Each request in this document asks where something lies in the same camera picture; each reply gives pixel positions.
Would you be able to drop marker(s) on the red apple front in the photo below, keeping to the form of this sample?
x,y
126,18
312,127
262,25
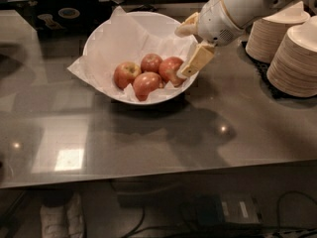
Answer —
x,y
145,83

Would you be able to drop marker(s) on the white shoe under table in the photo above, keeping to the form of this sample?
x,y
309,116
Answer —
x,y
62,215

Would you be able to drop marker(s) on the back stack of paper plates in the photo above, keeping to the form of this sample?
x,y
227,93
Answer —
x,y
268,32

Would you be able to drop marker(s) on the black laptop with stickers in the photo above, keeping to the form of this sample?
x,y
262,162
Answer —
x,y
63,15

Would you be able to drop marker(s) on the red apple back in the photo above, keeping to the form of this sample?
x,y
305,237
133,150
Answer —
x,y
151,63

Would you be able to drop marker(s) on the white bowl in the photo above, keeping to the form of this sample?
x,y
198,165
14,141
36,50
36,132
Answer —
x,y
158,23

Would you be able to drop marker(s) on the black power adapter box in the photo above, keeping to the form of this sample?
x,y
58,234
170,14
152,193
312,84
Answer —
x,y
209,210

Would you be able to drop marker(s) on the front stack of paper plates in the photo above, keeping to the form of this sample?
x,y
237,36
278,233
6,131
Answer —
x,y
293,69

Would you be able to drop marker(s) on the black mat under plates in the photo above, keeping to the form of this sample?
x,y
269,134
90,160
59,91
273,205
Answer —
x,y
262,69

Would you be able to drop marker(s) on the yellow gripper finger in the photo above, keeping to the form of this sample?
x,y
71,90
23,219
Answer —
x,y
198,56
188,27

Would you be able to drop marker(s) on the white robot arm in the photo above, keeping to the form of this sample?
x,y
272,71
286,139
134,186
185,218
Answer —
x,y
251,10

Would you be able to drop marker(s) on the stack of paper plates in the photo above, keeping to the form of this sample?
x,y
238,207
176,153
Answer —
x,y
293,69
268,32

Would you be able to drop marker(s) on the red apple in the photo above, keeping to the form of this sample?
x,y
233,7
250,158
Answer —
x,y
145,83
168,71
125,74
151,63

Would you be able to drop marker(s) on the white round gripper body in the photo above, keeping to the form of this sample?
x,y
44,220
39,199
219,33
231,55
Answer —
x,y
216,23

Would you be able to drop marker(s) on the white paper liner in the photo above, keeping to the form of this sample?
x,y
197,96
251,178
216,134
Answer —
x,y
122,43

